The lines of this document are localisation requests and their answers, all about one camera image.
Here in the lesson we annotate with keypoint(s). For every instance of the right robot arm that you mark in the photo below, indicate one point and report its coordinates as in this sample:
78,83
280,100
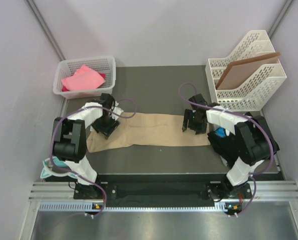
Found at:
220,117

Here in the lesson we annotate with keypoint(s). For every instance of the black graphic t shirt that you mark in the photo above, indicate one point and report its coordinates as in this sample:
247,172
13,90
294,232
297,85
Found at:
248,144

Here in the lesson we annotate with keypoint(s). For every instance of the beige t shirt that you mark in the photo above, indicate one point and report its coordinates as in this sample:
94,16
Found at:
147,129

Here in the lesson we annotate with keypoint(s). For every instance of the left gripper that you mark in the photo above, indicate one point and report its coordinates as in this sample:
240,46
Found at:
107,131

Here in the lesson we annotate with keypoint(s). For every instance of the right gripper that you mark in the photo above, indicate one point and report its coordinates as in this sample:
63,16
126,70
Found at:
188,116

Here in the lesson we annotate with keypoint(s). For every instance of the white plastic basket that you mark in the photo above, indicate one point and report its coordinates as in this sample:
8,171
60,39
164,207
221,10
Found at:
85,77

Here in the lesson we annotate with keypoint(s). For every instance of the aluminium frame rail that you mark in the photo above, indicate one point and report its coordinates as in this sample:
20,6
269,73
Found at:
271,191

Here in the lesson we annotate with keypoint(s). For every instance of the pink folded t shirt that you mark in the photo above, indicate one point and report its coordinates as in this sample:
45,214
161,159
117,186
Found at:
83,78

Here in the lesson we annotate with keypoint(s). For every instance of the teal headphones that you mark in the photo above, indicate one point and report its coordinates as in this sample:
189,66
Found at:
61,170

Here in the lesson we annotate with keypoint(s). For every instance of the white file organizer rack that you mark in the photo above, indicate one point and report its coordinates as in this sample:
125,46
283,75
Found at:
260,84

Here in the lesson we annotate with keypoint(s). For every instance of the brown cardboard sheet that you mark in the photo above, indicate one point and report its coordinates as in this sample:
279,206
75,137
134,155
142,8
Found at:
237,72

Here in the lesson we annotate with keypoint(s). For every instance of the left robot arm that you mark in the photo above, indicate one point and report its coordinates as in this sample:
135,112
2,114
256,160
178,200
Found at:
69,135

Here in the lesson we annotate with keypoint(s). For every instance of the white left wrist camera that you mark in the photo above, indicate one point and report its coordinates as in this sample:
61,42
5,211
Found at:
116,111

